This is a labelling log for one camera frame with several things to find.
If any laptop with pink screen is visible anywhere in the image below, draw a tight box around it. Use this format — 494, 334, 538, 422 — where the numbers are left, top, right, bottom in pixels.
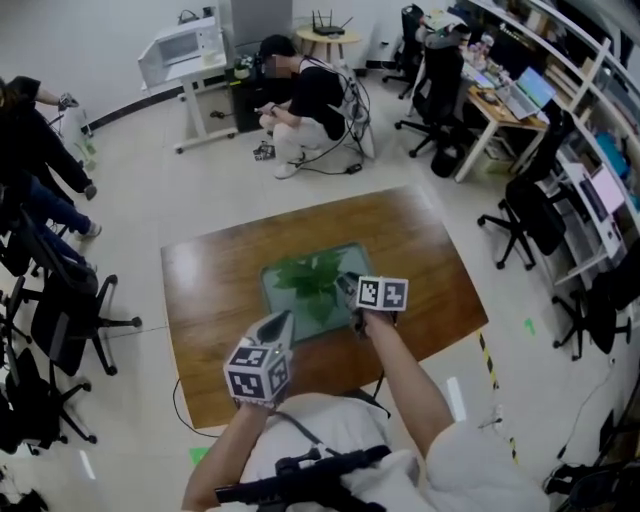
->
578, 163, 627, 222

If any white power strip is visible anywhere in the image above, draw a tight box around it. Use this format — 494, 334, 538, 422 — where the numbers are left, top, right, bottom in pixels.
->
478, 403, 504, 430

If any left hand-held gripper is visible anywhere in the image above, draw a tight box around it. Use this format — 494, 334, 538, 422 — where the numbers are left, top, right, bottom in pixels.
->
223, 309, 296, 405

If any grey-green rectangular tray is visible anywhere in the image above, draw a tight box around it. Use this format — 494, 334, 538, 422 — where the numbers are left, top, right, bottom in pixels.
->
260, 242, 376, 344

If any green potted plant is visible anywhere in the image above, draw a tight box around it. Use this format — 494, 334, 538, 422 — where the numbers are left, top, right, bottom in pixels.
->
272, 249, 349, 326

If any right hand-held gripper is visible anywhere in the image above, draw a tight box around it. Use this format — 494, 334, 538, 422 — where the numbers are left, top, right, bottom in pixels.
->
335, 271, 410, 339

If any round wooden side table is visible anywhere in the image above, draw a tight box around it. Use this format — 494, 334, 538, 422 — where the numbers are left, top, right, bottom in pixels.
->
294, 27, 362, 62

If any black chest harness mount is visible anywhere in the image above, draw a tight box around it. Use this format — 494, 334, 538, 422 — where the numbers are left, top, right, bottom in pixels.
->
214, 444, 392, 512

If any black cable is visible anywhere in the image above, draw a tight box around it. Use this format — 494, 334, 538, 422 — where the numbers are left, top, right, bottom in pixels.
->
172, 377, 221, 440

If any pale storage box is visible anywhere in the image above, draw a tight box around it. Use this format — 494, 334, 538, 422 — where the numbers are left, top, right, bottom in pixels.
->
481, 139, 517, 176

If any wooden desk with white legs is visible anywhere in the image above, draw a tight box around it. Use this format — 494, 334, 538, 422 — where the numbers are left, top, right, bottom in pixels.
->
452, 84, 551, 184

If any black router with antennas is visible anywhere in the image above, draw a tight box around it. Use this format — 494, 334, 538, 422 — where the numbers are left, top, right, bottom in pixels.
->
310, 9, 354, 37

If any open silver laptop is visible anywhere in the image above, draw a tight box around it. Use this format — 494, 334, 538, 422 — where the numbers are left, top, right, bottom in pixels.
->
494, 67, 558, 121

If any person's left forearm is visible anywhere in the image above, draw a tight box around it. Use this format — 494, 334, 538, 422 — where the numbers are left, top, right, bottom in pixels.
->
182, 402, 271, 512

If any black trash bin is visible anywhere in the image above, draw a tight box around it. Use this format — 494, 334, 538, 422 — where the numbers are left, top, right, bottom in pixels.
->
430, 142, 467, 179

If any black equipment pile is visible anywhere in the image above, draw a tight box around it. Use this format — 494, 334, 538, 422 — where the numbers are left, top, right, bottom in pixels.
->
543, 458, 640, 512

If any person's white shirt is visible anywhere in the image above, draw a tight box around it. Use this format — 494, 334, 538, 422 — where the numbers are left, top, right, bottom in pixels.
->
239, 392, 551, 512

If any black computer monitor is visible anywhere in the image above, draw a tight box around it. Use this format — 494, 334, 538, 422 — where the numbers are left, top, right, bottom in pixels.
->
487, 29, 527, 77

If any grey metal cabinet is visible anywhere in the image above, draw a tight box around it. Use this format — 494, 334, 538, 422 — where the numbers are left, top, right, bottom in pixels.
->
217, 0, 296, 47

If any green plastic item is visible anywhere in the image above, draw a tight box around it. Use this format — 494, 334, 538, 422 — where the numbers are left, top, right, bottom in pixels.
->
74, 137, 99, 172

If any black low cabinet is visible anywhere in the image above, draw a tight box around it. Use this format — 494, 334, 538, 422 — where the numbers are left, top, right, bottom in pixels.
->
224, 64, 282, 134

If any white shelving unit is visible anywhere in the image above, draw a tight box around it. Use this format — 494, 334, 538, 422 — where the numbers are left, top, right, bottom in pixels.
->
449, 0, 640, 236

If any black chair with grey jacket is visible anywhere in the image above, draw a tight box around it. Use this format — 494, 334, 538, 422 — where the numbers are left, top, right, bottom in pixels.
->
394, 27, 482, 159

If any white rolling stand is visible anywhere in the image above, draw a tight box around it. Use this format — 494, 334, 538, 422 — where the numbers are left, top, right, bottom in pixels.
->
142, 59, 239, 155

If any white microwave oven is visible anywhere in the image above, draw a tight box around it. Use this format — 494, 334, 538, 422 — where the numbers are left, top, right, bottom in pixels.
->
137, 17, 226, 91

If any black office chair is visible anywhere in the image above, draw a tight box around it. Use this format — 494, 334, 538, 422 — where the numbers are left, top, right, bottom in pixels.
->
22, 249, 144, 377
477, 112, 577, 271
382, 4, 427, 100
552, 254, 640, 362
0, 344, 99, 457

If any person's right forearm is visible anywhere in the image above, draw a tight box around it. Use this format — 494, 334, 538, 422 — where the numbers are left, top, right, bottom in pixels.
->
367, 310, 457, 459

